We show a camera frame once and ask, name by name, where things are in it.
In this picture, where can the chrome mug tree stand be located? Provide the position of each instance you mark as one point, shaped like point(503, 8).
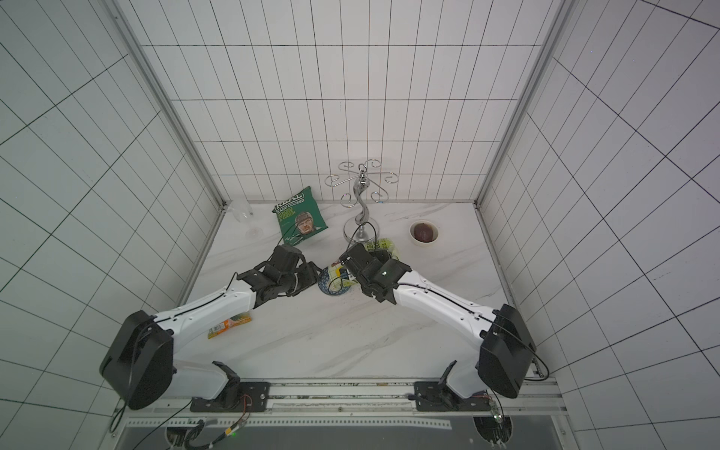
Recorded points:
point(366, 180)

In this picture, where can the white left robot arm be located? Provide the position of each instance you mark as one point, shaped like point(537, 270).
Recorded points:
point(141, 365)

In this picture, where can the blue patterned breakfast bowl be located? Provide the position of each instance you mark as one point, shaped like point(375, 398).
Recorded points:
point(336, 281)

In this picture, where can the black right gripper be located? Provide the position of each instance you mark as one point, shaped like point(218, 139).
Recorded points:
point(352, 262)

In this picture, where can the clear wine glass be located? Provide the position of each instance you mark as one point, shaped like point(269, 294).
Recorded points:
point(243, 213)

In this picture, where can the green crisps bag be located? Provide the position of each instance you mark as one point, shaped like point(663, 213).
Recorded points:
point(299, 218)

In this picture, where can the green oats bag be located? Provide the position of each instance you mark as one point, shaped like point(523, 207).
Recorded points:
point(384, 244)

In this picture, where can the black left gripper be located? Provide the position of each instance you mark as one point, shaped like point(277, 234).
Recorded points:
point(310, 277)

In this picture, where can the white cup with dark drink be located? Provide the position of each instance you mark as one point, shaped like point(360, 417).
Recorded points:
point(423, 233)

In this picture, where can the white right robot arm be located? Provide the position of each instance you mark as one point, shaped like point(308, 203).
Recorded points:
point(506, 355)

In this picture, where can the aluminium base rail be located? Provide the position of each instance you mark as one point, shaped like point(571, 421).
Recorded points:
point(303, 402)

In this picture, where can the orange snack packet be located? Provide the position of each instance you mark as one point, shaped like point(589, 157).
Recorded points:
point(236, 320)

